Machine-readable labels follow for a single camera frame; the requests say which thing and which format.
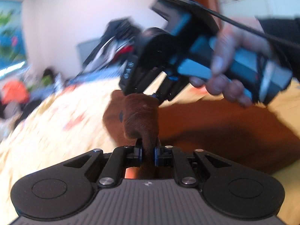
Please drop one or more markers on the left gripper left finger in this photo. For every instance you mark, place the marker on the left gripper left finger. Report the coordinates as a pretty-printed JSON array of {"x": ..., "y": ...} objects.
[{"x": 119, "y": 160}]

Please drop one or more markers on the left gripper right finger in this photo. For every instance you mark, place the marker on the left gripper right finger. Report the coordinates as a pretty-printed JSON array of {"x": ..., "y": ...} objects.
[{"x": 171, "y": 163}]

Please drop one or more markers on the brown knit sweater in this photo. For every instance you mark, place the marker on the brown knit sweater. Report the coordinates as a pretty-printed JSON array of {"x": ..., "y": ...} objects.
[{"x": 251, "y": 136}]

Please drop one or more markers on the pile of clothes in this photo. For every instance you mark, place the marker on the pile of clothes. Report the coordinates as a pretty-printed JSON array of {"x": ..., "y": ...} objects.
[{"x": 114, "y": 48}]

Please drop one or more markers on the person's right hand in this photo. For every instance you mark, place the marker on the person's right hand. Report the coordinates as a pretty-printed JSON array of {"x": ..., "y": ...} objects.
[{"x": 229, "y": 39}]

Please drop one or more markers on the yellow floral bed sheet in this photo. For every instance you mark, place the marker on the yellow floral bed sheet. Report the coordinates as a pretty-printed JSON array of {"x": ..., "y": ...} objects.
[{"x": 70, "y": 124}]

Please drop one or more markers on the grey framed panel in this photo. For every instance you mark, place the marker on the grey framed panel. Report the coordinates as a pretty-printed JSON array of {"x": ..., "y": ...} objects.
[{"x": 85, "y": 48}]

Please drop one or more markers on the orange plastic bag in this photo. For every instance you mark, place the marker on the orange plastic bag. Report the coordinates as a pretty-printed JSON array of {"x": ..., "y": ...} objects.
[{"x": 14, "y": 91}]

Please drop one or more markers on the lotus flower curtain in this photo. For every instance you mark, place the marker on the lotus flower curtain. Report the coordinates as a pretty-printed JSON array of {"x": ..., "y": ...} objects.
[{"x": 12, "y": 44}]

